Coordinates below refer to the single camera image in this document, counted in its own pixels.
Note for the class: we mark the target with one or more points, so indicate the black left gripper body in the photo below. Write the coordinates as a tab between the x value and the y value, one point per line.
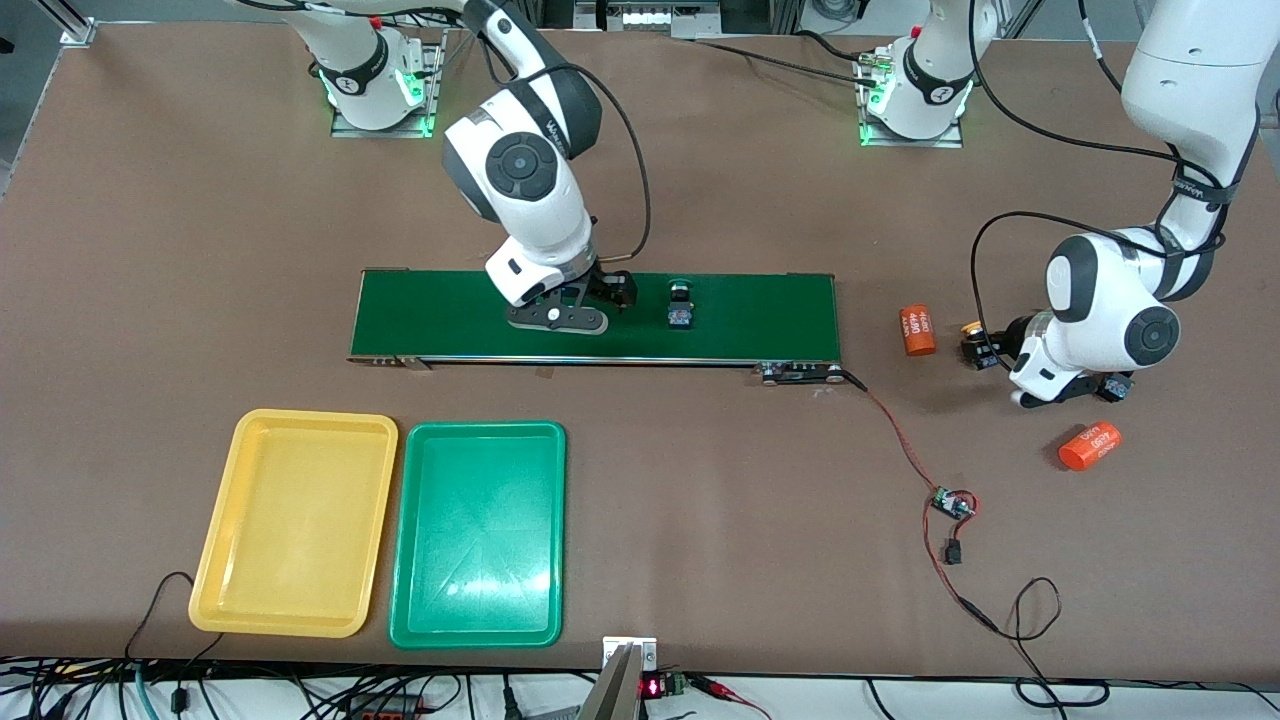
1003	343

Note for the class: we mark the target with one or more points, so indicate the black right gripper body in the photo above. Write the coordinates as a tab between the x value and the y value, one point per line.
607	285

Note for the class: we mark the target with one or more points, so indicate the yellow mushroom push button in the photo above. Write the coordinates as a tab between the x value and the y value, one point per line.
972	330

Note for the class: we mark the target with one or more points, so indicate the green mushroom push button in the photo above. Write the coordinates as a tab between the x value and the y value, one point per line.
681	318
1120	388

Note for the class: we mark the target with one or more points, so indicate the orange printed cylinder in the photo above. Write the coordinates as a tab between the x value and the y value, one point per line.
917	330
1090	446

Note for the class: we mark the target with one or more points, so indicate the green conveyor belt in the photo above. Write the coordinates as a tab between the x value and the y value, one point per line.
760	315

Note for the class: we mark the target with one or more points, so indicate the small green circuit board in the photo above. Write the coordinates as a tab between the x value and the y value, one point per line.
950	503

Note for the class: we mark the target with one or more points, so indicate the green plastic tray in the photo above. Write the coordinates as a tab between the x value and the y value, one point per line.
480	530

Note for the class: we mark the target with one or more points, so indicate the aluminium equipment rack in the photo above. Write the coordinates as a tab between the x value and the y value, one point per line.
650	18

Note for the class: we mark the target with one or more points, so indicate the yellow plastic tray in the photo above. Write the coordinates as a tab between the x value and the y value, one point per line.
290	520

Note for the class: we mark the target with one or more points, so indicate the red LED display module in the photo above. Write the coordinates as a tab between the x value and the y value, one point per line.
652	687

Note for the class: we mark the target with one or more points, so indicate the red terminal block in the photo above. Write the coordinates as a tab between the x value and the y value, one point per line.
385	710

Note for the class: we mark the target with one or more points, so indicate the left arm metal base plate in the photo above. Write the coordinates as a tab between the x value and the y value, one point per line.
910	142

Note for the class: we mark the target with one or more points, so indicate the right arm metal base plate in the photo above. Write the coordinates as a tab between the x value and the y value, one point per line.
380	131

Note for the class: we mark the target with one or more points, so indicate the grey metal camera bracket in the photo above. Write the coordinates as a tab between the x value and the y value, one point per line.
615	690

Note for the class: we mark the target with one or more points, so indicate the aluminium corner post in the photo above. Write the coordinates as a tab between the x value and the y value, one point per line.
75	28

